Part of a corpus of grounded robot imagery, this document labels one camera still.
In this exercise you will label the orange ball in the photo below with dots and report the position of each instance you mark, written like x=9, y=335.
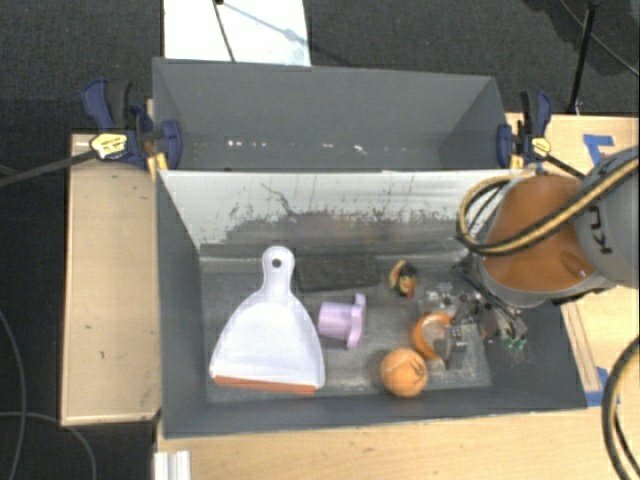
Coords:
x=402, y=373

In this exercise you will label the lilac plastic spool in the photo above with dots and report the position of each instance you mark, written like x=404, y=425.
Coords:
x=340, y=320

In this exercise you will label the pale wood board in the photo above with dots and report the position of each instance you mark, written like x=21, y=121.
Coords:
x=112, y=278

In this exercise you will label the red yellow black toy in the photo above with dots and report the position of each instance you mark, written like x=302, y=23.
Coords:
x=405, y=278

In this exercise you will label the white dustpan with orange edge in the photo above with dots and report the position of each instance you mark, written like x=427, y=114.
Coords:
x=270, y=338

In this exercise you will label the grey metal bin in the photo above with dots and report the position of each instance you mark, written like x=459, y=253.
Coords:
x=310, y=113

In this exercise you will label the dark green flat block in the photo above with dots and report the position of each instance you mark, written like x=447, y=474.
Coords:
x=337, y=271

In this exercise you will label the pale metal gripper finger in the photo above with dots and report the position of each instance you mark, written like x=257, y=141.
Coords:
x=441, y=350
x=457, y=350

